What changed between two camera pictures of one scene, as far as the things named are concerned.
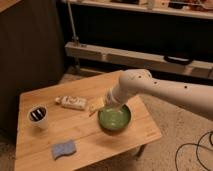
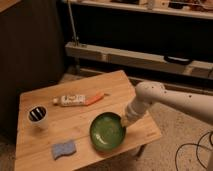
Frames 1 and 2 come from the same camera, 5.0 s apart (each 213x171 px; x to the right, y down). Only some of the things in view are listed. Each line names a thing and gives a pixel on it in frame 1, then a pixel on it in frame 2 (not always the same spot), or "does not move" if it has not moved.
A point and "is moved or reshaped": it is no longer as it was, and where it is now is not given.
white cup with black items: x=38 y=117 does not move
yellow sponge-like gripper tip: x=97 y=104 -> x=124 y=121
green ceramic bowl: x=114 y=120 is moved or reshaped
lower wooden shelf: x=142 y=59 does not move
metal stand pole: x=74 y=39 does not move
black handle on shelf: x=177 y=60 does not move
